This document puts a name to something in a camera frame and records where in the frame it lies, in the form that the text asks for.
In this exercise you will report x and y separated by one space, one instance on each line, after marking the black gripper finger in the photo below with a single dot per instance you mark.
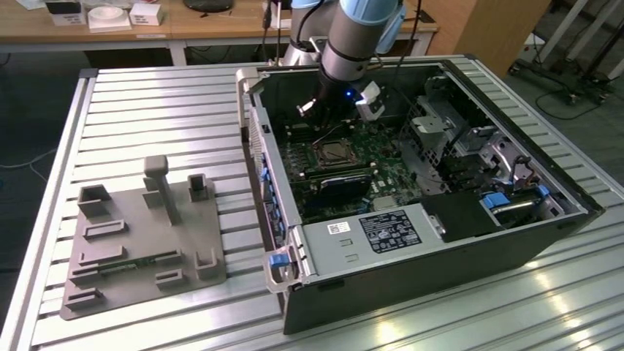
335 118
318 117

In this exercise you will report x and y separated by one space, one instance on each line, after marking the silver CPU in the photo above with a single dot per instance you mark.
338 151

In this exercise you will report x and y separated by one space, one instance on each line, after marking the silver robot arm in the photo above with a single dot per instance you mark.
351 40

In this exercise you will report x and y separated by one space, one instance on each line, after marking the black RAM slot row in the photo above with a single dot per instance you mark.
336 172
292 133

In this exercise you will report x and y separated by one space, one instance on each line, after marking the CPU socket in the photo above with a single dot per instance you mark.
322 164

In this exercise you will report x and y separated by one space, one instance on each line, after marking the black graphics card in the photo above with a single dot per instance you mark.
343 188

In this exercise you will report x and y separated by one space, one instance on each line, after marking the green motherboard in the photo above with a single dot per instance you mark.
390 175

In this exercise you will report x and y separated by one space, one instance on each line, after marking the metal drive cage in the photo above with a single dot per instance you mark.
428 128

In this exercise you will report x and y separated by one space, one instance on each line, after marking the small white box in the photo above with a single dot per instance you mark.
284 20

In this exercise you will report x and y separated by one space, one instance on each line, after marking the small silver heat sink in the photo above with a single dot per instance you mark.
386 202

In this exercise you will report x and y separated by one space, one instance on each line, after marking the wooden desk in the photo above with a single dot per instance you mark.
39 34
219 25

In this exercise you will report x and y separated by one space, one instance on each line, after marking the silver power supply unit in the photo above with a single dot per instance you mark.
342 248

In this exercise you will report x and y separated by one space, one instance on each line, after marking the wooden cabinet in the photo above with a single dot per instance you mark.
492 29

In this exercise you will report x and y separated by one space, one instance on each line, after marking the black round object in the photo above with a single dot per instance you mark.
207 4

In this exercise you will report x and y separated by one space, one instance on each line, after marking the black plastic shroud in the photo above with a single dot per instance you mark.
458 215

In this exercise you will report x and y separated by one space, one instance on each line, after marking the blue case latch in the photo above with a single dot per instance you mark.
278 259

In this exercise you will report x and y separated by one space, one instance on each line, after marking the blue disk carrier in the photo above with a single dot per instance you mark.
495 201

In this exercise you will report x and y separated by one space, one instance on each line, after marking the white printed box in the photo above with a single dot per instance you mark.
146 14

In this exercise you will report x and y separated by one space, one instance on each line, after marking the black PC case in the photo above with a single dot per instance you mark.
415 278

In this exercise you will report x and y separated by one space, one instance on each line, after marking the small blue clip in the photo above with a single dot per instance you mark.
542 191

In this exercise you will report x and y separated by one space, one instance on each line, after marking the grey parts rack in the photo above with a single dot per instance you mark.
142 234

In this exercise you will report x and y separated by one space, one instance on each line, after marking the wheeled equipment cart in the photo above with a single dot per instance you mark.
584 82

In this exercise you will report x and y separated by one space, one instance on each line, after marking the green RAM stick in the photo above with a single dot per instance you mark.
130 264

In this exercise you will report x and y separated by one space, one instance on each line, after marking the white box black top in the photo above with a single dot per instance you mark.
66 11

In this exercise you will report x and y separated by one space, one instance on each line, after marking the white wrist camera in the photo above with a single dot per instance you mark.
372 106

